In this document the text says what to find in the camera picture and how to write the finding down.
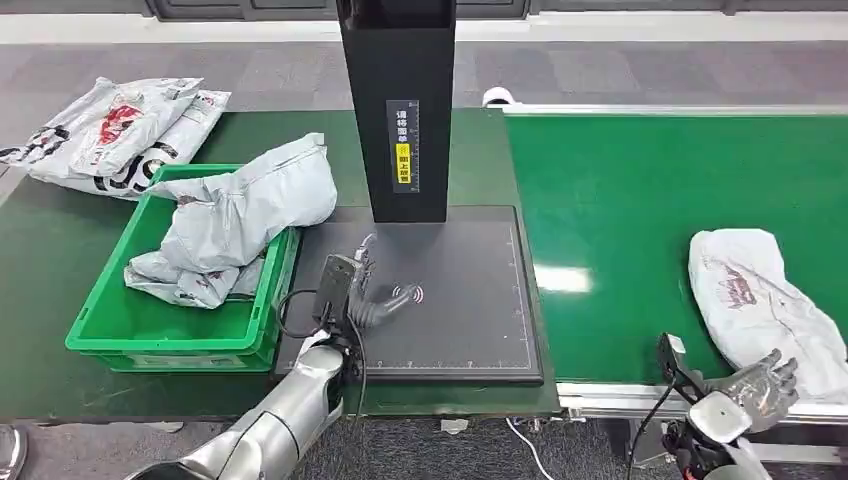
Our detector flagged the aluminium conveyor frame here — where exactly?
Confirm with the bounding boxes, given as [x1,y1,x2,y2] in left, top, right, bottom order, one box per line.
[501,102,848,468]

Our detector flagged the thin black cable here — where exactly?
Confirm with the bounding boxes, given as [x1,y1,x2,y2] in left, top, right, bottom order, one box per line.
[344,317,369,425]

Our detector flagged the looped black cable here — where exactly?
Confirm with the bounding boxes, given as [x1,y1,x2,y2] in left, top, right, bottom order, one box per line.
[276,288,323,340]

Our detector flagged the white parcel bag black letters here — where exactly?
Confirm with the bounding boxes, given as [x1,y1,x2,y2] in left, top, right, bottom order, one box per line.
[26,87,232,201]

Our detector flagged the white parcel bag red print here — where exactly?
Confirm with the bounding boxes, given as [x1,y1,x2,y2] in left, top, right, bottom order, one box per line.
[687,228,848,405]
[66,76,205,179]
[123,132,339,311]

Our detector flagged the white conveyor roller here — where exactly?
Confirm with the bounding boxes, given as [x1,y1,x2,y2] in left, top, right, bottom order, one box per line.
[481,86,517,109]

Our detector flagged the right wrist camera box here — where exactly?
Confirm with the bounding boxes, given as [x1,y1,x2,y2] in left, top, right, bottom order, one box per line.
[655,333,707,405]

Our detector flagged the green plastic crate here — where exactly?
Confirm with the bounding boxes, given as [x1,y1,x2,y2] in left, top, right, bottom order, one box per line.
[64,163,303,374]

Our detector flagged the black scanner platform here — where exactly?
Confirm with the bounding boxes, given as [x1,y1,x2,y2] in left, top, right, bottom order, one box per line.
[272,205,546,388]

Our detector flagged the dark cabinet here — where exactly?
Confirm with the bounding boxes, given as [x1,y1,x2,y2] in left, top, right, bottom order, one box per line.
[146,0,531,20]

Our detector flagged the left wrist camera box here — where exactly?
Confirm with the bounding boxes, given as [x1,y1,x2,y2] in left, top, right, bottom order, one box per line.
[311,253,359,333]

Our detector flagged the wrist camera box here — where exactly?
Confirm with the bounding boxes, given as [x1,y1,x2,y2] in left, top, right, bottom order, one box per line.
[311,253,359,333]
[655,333,707,405]

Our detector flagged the black scanner post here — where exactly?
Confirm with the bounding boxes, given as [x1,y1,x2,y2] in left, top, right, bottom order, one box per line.
[335,0,458,225]

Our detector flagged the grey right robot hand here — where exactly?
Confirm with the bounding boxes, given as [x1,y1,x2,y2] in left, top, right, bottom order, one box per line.
[705,349,801,435]

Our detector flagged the grey shoe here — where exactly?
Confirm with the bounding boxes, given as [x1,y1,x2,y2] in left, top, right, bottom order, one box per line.
[0,425,29,480]

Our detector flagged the white cable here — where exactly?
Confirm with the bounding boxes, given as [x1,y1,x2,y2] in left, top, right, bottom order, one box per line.
[505,417,556,480]

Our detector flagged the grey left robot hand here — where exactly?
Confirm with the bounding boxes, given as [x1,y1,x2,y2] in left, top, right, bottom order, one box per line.
[348,231,424,331]

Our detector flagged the white parcel bag black print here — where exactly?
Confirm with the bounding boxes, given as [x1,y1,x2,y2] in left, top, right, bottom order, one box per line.
[0,76,117,167]

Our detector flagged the black and yellow label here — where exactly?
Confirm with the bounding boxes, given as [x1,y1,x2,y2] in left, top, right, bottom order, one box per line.
[386,99,421,195]

